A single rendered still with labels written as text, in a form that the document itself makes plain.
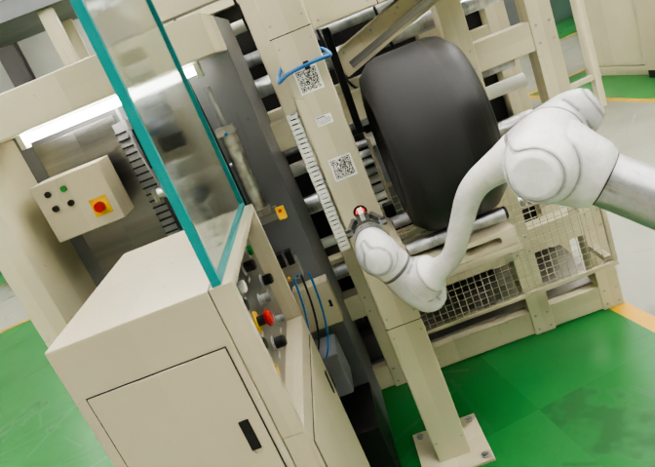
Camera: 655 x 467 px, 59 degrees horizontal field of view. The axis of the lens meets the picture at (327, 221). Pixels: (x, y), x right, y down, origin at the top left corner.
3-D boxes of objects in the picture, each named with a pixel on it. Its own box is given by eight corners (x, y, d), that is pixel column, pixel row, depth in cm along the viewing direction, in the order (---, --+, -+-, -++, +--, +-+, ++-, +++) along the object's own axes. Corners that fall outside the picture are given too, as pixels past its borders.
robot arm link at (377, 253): (344, 244, 159) (378, 273, 162) (349, 265, 144) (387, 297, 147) (371, 216, 157) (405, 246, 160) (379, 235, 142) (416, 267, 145)
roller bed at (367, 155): (348, 224, 230) (321, 156, 221) (345, 214, 244) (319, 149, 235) (395, 207, 228) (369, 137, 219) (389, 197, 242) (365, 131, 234)
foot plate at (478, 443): (427, 484, 213) (425, 480, 213) (412, 437, 239) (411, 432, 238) (495, 460, 212) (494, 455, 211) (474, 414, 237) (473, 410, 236)
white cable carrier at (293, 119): (340, 252, 192) (286, 117, 178) (339, 246, 197) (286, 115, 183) (353, 247, 192) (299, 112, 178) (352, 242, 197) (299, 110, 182)
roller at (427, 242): (404, 252, 183) (400, 242, 186) (406, 259, 187) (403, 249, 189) (509, 213, 181) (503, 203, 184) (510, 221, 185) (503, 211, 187)
